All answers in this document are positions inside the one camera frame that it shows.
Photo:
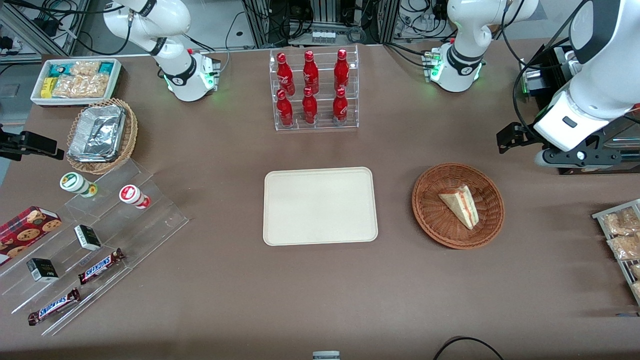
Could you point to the clear bag of snacks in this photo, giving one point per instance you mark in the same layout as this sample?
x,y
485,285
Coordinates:
x,y
636,271
637,290
622,222
625,247

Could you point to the clear acrylic stepped stand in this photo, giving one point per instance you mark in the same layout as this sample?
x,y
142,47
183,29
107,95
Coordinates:
x,y
145,225

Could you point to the snickers chocolate bar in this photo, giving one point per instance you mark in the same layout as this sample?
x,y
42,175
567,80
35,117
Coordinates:
x,y
100,266
54,306

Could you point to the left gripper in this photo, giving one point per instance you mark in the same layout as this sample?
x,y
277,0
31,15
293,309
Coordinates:
x,y
523,134

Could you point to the light oval wicker basket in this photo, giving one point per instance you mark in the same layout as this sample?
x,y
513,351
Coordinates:
x,y
131,135

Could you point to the small grey device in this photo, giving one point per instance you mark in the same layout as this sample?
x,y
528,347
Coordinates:
x,y
326,355

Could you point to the red cookie box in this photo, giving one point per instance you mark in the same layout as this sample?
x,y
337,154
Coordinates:
x,y
25,230

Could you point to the black food warmer cabinet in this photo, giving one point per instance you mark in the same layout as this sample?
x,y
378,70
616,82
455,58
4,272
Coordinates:
x,y
532,80

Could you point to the beige rectangular tray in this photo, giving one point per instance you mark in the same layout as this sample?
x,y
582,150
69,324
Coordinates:
x,y
320,207

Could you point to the silver foil tray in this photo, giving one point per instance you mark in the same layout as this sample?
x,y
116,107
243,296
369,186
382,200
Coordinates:
x,y
97,132

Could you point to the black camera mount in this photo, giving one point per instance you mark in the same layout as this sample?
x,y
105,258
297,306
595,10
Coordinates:
x,y
30,144

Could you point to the triangular sandwich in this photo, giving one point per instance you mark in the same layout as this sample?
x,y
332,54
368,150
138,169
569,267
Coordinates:
x,y
462,207

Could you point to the clear cracker bag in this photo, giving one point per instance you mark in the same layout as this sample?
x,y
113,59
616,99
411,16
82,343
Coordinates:
x,y
80,86
85,68

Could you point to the brown round wicker basket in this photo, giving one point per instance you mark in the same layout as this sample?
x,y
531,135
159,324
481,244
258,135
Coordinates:
x,y
440,220

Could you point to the red capped drink bottle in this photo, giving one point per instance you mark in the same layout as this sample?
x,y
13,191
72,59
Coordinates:
x,y
132,195

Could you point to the small dark green box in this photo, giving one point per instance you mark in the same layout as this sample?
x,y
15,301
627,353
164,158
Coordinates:
x,y
88,237
42,270

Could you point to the clear acrylic bottle rack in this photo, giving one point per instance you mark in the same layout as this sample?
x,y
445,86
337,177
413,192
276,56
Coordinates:
x,y
322,125

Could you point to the teal snack pack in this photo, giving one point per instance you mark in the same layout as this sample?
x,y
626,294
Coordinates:
x,y
60,70
106,68

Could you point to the green lid yogurt cup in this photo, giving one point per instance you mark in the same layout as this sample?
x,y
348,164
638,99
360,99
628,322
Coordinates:
x,y
75,183

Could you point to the white rectangular snack bin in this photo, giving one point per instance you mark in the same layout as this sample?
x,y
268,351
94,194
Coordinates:
x,y
37,100

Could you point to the red cola bottle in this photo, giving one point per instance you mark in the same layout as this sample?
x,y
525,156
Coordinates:
x,y
310,72
285,75
341,70
309,107
285,110
340,106

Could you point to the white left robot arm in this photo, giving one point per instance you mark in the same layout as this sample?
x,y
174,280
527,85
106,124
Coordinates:
x,y
465,30

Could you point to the yellow snack pack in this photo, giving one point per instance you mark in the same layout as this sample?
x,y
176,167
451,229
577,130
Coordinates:
x,y
47,87

